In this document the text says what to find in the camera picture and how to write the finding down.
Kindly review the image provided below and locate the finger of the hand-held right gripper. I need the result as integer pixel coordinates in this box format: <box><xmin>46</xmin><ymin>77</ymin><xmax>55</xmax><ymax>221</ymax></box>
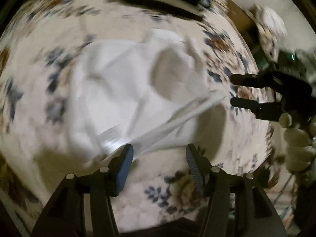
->
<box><xmin>230</xmin><ymin>97</ymin><xmax>282</xmax><ymax>122</ymax></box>
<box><xmin>230</xmin><ymin>73</ymin><xmax>266</xmax><ymax>89</ymax></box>

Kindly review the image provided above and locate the white T-shirt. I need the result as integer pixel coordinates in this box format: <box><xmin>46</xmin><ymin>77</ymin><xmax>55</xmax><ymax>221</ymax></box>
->
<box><xmin>66</xmin><ymin>28</ymin><xmax>228</xmax><ymax>159</ymax></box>

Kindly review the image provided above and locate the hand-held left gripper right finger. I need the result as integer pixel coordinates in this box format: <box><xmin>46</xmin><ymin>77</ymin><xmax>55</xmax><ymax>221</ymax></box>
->
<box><xmin>186</xmin><ymin>143</ymin><xmax>289</xmax><ymax>237</ymax></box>

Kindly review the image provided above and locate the floral bed sheet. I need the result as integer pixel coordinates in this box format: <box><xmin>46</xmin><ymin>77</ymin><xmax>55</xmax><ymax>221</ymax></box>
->
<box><xmin>0</xmin><ymin>0</ymin><xmax>275</xmax><ymax>228</ymax></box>

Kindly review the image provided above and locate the large cardboard box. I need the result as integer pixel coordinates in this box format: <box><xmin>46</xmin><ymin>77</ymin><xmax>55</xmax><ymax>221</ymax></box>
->
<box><xmin>226</xmin><ymin>0</ymin><xmax>256</xmax><ymax>34</ymax></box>

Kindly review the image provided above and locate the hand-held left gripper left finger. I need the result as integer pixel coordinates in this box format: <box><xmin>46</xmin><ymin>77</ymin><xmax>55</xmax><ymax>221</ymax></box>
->
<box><xmin>31</xmin><ymin>143</ymin><xmax>134</xmax><ymax>237</ymax></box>

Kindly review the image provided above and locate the person's right hand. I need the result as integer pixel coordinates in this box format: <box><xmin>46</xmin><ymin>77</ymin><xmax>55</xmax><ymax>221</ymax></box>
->
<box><xmin>279</xmin><ymin>112</ymin><xmax>316</xmax><ymax>174</ymax></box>

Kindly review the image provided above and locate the pile of light clothes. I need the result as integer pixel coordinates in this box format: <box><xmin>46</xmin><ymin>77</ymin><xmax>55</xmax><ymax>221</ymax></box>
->
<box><xmin>249</xmin><ymin>3</ymin><xmax>288</xmax><ymax>63</ymax></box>

